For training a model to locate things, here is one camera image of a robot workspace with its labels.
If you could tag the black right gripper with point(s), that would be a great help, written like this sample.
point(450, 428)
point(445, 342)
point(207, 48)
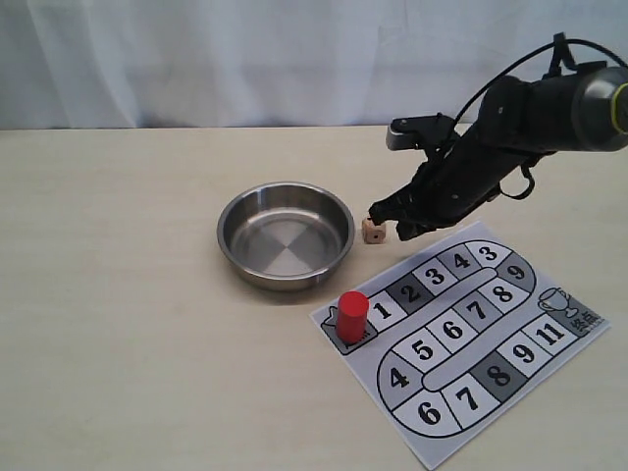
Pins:
point(465, 180)

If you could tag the small wooden die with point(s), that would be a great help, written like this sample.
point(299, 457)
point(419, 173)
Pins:
point(373, 233)

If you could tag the red cylinder game piece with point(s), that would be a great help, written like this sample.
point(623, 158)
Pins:
point(352, 316)

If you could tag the stainless steel round bowl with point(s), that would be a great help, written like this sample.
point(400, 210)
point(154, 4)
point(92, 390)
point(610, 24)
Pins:
point(285, 236)

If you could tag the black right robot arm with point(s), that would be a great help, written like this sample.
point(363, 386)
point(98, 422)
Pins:
point(518, 124)

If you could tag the printed paper game board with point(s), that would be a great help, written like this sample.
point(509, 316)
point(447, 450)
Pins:
point(456, 334)

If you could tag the white backdrop curtain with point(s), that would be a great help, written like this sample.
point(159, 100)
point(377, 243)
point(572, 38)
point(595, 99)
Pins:
point(166, 64)

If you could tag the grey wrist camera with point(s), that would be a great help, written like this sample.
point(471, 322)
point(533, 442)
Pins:
point(418, 133)

